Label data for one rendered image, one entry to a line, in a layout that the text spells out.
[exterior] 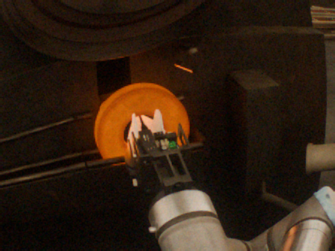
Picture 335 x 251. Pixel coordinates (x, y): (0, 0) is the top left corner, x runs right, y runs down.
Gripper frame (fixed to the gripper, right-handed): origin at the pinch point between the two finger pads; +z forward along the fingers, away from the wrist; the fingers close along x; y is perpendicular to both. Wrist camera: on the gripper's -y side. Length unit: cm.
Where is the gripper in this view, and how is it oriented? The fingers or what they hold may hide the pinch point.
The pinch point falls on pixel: (141, 125)
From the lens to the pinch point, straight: 89.0
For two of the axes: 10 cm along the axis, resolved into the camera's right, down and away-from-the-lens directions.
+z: -2.8, -6.5, 7.1
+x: -9.6, 1.7, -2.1
